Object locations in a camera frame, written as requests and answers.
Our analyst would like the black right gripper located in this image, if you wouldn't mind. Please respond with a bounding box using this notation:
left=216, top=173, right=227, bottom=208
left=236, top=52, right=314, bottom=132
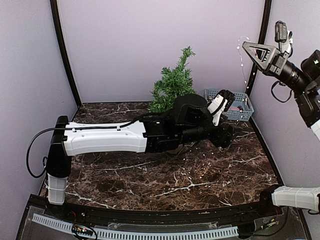
left=242, top=40, right=313, bottom=95

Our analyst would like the fairy light string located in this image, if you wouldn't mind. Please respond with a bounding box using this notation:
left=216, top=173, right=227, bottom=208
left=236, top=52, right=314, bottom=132
left=174, top=36, right=258, bottom=185

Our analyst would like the small green christmas tree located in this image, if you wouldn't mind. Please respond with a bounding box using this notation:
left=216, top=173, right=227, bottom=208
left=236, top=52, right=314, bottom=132
left=148, top=46, right=196, bottom=113

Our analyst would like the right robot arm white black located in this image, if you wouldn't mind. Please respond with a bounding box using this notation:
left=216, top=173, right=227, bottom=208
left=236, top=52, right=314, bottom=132
left=242, top=41, right=320, bottom=217

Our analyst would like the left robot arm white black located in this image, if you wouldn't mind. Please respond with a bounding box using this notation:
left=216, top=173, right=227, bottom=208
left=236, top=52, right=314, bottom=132
left=43, top=90, right=235, bottom=218

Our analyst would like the pink plush ornament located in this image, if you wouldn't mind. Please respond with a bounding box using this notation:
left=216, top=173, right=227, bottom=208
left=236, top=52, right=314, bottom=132
left=229, top=105, right=243, bottom=111

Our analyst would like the blue plastic basket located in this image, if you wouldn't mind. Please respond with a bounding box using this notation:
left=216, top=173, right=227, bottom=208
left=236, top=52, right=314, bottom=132
left=204, top=88, right=254, bottom=125

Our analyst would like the right black frame post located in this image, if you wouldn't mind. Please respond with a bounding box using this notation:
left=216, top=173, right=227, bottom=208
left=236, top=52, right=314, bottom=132
left=244, top=0, right=273, bottom=95

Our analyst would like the black frame post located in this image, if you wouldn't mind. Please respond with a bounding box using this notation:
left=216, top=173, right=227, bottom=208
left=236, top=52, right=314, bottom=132
left=244, top=0, right=273, bottom=95
left=49, top=0, right=82, bottom=108

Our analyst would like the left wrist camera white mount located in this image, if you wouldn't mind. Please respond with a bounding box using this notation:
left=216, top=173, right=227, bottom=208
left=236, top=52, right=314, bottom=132
left=207, top=89, right=235, bottom=127

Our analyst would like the black front rail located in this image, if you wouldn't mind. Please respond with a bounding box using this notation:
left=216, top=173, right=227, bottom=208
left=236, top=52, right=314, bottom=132
left=52, top=202, right=284, bottom=226

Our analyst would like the grey slotted cable duct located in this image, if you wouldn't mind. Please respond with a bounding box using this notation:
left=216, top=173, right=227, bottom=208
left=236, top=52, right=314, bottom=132
left=31, top=213, right=239, bottom=240

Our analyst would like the left black frame post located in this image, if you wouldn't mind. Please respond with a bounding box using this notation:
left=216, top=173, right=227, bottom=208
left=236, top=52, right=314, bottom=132
left=49, top=0, right=82, bottom=108

